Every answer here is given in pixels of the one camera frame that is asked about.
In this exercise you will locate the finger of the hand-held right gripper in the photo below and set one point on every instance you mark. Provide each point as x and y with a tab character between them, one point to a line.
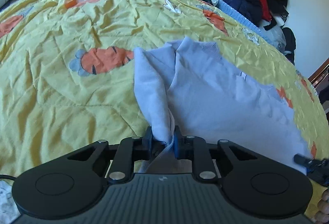
299	159

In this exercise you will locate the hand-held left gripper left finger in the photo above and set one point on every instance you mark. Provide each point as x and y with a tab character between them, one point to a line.
147	144

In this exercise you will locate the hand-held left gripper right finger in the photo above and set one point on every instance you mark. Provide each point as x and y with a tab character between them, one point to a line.
176	147

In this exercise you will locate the light blue ribbed shirt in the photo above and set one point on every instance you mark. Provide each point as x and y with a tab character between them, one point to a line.
218	98

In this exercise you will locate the person's right hand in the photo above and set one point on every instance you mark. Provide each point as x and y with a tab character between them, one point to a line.
323	204

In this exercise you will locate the yellow printed quilt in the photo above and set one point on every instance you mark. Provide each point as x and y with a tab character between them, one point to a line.
51	85

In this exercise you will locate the black bag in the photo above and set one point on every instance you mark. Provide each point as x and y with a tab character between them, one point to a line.
290	39

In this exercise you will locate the clear plastic bag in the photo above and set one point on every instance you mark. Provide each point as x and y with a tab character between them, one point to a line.
276	36

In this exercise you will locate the light blue knitted blanket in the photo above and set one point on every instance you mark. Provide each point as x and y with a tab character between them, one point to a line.
232	9

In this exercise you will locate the navy padded jacket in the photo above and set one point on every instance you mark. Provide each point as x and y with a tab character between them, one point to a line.
241	0

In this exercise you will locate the wooden door frame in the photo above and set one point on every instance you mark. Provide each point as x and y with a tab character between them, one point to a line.
318	72

